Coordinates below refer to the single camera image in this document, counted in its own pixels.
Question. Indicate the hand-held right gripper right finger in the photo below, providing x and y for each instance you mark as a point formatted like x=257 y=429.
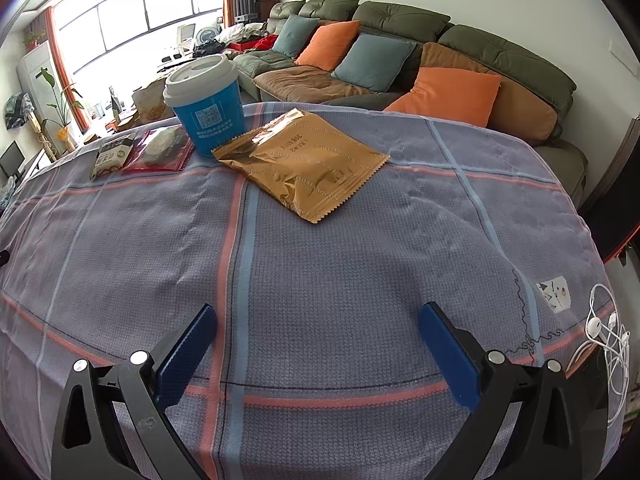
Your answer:
x=447 y=355

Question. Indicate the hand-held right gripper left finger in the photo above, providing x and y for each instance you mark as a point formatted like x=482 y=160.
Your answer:
x=187 y=355

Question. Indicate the gold foil packet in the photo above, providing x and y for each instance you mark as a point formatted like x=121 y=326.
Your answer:
x=300 y=170

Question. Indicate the plaid grey tablecloth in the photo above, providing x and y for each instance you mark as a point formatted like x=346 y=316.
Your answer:
x=350 y=270

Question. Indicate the white earphones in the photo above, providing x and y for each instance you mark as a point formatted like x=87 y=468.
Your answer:
x=595 y=327

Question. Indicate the red clear packet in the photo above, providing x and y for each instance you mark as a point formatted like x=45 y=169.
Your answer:
x=160 y=152

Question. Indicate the small printed box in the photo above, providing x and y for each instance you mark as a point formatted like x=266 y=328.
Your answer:
x=112 y=157

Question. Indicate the blue paper cup white lid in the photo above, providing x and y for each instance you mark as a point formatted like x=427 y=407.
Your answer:
x=210 y=115

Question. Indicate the brown paper bag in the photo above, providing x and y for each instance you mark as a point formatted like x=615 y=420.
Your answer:
x=150 y=102

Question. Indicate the orange cushion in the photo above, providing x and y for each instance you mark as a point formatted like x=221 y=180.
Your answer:
x=327 y=47
x=445 y=97

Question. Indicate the wooden rack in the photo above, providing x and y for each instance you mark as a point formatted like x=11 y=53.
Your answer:
x=42 y=137

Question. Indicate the black monitor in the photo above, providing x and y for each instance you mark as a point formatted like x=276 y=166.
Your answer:
x=11 y=160

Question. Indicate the tall plant yellow pot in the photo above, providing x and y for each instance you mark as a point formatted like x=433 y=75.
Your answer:
x=62 y=105

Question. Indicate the brown sofa cover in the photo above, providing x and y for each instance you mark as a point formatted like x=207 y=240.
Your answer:
x=300 y=80

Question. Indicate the dark cover cloth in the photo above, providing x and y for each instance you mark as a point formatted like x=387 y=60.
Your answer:
x=17 y=110

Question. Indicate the teal cushion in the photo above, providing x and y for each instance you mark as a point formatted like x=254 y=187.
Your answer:
x=372 y=62
x=295 y=35

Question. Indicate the olive green sofa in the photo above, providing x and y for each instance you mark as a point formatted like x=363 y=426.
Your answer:
x=500 y=50

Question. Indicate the white chair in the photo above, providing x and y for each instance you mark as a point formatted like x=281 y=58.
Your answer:
x=185 y=40

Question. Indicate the white washing machine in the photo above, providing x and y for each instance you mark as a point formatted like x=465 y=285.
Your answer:
x=207 y=36

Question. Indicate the red cloth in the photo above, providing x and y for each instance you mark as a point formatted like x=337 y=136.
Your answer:
x=262 y=42

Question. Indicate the pile of clothes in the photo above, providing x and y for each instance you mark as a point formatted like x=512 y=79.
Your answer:
x=235 y=35

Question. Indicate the white floor air conditioner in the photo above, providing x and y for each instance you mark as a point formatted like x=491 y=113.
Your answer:
x=37 y=67

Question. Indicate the large window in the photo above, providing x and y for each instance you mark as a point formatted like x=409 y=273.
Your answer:
x=140 y=10

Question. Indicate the cardboard box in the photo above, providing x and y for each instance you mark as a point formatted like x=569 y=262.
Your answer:
x=267 y=2

